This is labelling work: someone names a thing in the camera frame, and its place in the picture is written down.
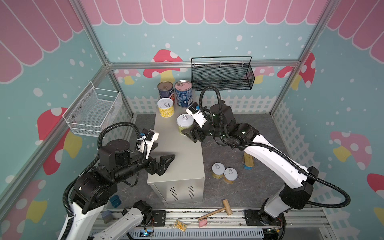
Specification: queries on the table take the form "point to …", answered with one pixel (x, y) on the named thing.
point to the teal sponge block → (115, 201)
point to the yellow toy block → (180, 225)
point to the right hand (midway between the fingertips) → (187, 124)
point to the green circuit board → (148, 231)
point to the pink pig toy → (202, 222)
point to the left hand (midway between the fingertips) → (164, 154)
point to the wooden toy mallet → (227, 207)
